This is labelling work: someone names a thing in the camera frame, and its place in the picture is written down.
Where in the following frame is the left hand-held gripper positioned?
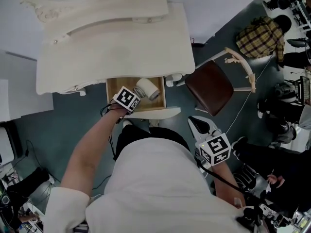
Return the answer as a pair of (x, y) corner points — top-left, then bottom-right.
(113, 85), (141, 113)

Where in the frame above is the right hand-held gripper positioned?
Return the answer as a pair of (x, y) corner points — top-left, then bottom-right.
(188, 116), (231, 166)

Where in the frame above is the large white wood-lined drawer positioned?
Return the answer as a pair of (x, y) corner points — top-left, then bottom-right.
(105, 76), (182, 120)

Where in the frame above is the person's left forearm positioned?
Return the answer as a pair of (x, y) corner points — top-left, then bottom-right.
(60, 107), (127, 194)

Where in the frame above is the person's right forearm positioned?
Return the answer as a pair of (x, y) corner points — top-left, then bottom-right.
(211, 163), (246, 208)

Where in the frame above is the white vanity dressing table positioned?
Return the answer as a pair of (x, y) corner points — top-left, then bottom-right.
(18, 0), (196, 97)

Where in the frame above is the white chair with brown seat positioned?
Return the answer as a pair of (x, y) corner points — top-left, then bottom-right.
(176, 47), (257, 117)

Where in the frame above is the person's white shirt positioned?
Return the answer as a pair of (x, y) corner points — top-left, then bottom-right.
(45, 136), (253, 233)

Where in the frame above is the black clamp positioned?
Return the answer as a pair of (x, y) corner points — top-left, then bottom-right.
(237, 206), (265, 232)

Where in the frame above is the long white floor cable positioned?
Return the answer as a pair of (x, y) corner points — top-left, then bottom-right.
(225, 57), (274, 134)

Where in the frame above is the thick black cable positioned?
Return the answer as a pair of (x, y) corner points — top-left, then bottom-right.
(195, 157), (246, 195)

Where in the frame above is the white box with black frame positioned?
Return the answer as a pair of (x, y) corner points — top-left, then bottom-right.
(0, 125), (19, 166)

